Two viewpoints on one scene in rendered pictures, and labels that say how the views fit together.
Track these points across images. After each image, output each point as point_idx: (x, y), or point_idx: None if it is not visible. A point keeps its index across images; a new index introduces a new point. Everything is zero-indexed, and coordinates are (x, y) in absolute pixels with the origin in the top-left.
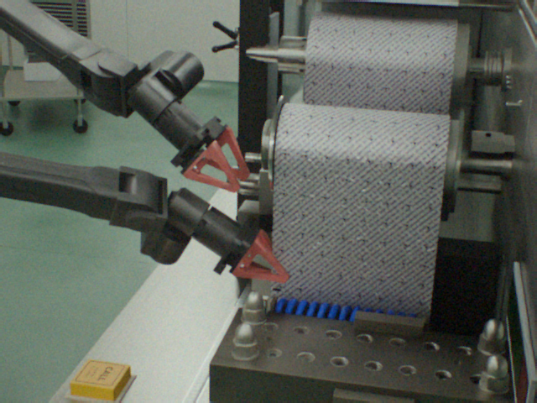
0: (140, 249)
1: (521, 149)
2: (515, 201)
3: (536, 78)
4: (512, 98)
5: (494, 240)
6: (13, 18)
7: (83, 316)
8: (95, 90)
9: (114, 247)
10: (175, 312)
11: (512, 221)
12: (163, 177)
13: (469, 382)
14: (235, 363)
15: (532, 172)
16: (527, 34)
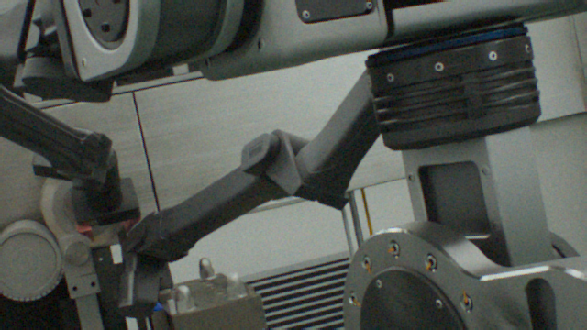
0: (157, 300)
1: (127, 159)
2: (140, 187)
3: (146, 103)
4: (9, 178)
5: (10, 307)
6: (41, 110)
7: None
8: (105, 160)
9: None
10: None
11: (140, 203)
12: (130, 230)
13: (208, 280)
14: (252, 293)
15: (195, 135)
16: (52, 110)
